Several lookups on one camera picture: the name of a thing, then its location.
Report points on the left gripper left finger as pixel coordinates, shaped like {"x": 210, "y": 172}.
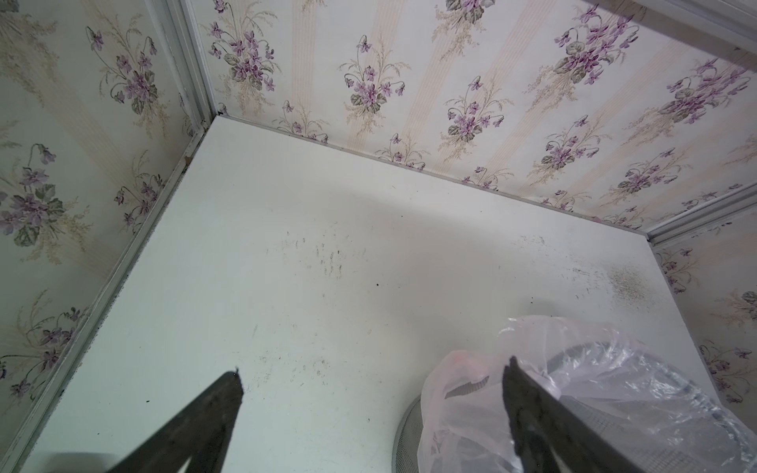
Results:
{"x": 197, "y": 439}

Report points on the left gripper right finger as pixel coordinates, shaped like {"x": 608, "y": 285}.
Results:
{"x": 547, "y": 436}

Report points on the mesh bin with plastic bag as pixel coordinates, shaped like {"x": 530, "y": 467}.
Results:
{"x": 644, "y": 407}

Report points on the aluminium frame post right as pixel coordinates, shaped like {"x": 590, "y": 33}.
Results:
{"x": 704, "y": 216}

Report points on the aluminium frame post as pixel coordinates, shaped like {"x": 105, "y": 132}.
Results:
{"x": 704, "y": 216}
{"x": 177, "y": 36}

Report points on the aluminium frame post left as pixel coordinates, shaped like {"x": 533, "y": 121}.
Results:
{"x": 177, "y": 36}

